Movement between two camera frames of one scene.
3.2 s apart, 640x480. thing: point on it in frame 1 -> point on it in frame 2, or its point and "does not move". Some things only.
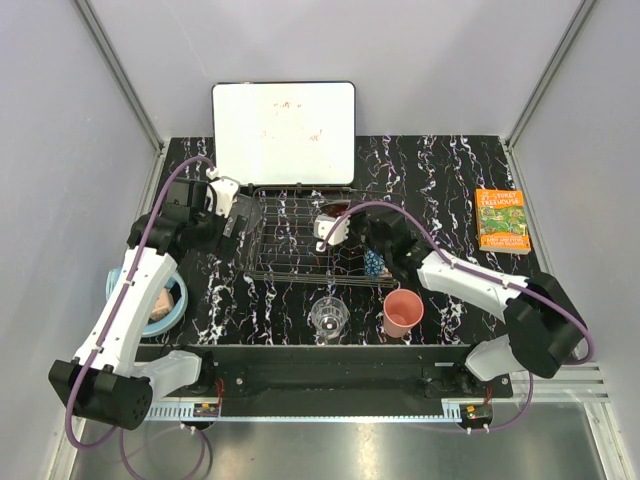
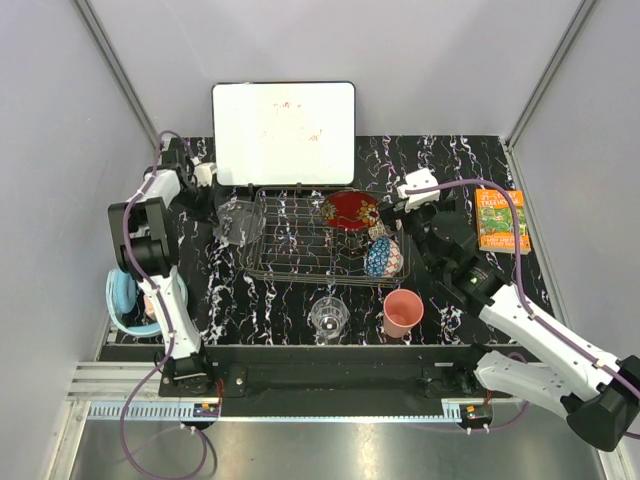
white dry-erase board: [284, 133] does not move
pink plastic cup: [402, 309] does not move
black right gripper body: [359, 221] -> [417, 223]
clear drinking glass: [328, 315] does not move
